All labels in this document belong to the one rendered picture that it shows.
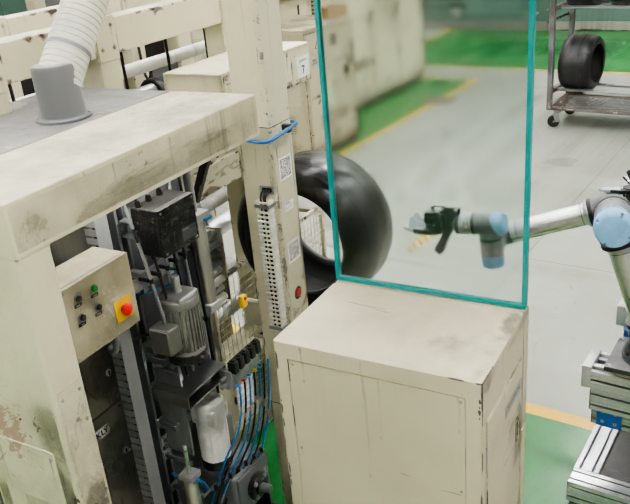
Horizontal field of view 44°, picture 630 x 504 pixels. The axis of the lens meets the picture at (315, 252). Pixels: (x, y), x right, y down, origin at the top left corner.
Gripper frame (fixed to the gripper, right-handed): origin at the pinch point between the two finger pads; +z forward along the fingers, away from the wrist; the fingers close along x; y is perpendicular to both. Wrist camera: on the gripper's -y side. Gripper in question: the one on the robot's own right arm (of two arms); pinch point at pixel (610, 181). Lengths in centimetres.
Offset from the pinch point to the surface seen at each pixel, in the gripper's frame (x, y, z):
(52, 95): -212, -111, -6
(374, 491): -183, -5, -80
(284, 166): -151, -66, -2
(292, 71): -115, -80, 48
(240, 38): -154, -108, 1
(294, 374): -189, -37, -62
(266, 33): -147, -108, -3
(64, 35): -203, -123, -2
